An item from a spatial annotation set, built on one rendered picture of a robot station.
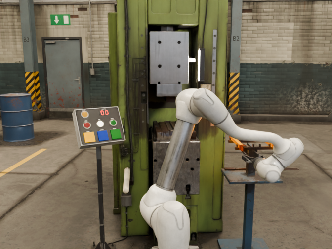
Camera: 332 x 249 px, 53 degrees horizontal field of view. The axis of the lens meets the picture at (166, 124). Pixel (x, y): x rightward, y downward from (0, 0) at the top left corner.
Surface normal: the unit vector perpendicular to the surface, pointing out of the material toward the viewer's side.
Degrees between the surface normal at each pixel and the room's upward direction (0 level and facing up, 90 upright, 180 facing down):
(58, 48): 90
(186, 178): 90
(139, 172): 90
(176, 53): 90
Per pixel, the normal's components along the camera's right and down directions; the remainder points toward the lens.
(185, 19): 0.08, 0.19
